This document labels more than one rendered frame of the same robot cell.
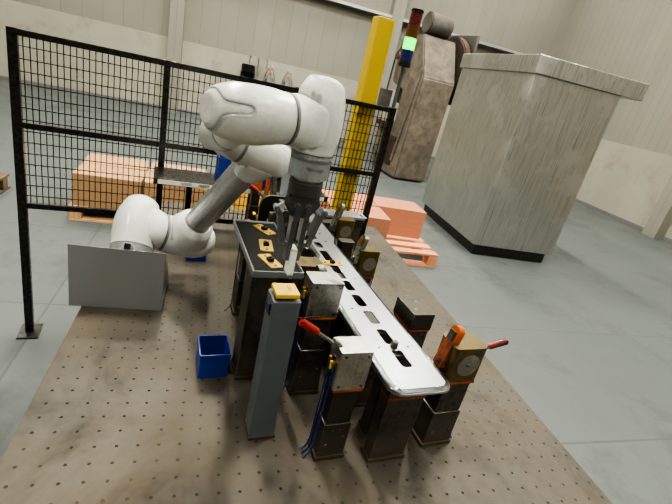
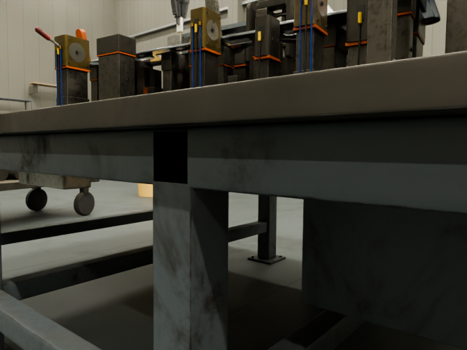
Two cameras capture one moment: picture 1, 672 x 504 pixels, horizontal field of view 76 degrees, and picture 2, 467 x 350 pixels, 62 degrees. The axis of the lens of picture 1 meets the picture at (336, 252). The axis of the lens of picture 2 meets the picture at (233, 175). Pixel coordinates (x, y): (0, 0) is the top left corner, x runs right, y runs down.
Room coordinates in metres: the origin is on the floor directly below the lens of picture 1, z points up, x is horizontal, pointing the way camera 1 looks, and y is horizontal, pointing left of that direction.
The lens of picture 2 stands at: (2.73, -0.68, 0.63)
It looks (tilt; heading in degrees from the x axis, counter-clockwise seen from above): 4 degrees down; 148
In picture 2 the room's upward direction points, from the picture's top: 1 degrees clockwise
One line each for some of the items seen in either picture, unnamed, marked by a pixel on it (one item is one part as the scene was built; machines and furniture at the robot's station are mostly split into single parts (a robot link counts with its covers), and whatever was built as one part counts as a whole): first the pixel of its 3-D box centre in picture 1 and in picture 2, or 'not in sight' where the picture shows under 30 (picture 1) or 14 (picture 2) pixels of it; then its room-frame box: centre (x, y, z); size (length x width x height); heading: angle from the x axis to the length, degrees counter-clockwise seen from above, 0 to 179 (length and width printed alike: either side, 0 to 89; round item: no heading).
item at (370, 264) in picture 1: (362, 286); (202, 70); (1.67, -0.14, 0.87); 0.12 x 0.07 x 0.35; 115
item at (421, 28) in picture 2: not in sight; (410, 71); (2.08, 0.26, 0.84); 0.12 x 0.05 x 0.29; 115
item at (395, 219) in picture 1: (373, 226); not in sight; (4.55, -0.33, 0.23); 1.29 x 0.89 x 0.47; 106
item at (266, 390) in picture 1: (270, 366); not in sight; (0.95, 0.10, 0.92); 0.08 x 0.08 x 0.44; 25
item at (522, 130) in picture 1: (512, 157); not in sight; (6.09, -2.03, 1.15); 1.78 x 1.43 x 2.29; 16
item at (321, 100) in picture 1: (314, 114); not in sight; (0.93, 0.11, 1.58); 0.13 x 0.11 x 0.16; 130
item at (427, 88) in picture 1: (415, 99); not in sight; (9.41, -0.86, 1.52); 1.59 x 1.41 x 3.05; 18
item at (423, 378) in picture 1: (335, 266); (216, 46); (1.52, -0.01, 1.00); 1.38 x 0.22 x 0.02; 25
